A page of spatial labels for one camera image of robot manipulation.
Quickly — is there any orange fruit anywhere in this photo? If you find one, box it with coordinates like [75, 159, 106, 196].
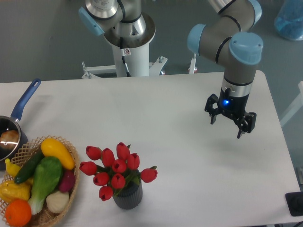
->
[5, 199, 32, 227]

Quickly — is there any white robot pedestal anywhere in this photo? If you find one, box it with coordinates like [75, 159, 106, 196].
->
[81, 11, 168, 79]

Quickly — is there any green bok choy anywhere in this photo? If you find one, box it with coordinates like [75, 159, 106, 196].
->
[28, 157, 62, 215]

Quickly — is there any white frame at right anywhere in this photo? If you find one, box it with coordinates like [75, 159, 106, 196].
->
[280, 81, 303, 127]

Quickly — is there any blue handled saucepan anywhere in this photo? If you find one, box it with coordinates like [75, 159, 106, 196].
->
[0, 79, 41, 163]

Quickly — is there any purple radish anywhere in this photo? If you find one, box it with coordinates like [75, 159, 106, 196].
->
[58, 170, 76, 192]

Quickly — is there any yellow bell pepper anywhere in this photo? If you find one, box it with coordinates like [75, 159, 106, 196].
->
[0, 180, 31, 203]

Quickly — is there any white garlic bulb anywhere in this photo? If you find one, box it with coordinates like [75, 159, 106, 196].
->
[46, 191, 70, 214]

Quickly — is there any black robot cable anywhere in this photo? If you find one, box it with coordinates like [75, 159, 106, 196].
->
[119, 36, 132, 78]

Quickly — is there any dark grey ribbed vase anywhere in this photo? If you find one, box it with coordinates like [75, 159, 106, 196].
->
[113, 182, 143, 210]

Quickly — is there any green cucumber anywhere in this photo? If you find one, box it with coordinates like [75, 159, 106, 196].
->
[14, 149, 45, 184]

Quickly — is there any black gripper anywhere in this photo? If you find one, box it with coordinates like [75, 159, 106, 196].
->
[205, 89, 257, 139]

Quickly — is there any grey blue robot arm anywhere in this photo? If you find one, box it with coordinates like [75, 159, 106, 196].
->
[78, 0, 263, 135]

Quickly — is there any small yellow squash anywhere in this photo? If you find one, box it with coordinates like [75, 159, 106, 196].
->
[5, 158, 21, 177]

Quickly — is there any blue filled plastic bag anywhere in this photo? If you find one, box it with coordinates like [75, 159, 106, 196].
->
[274, 0, 303, 41]

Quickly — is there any red tulip bouquet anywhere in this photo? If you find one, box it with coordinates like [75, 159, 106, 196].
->
[79, 142, 158, 201]

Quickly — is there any woven wicker basket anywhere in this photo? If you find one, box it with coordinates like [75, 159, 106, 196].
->
[0, 136, 80, 227]

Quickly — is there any black device at edge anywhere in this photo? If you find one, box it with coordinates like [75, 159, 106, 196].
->
[285, 192, 303, 217]

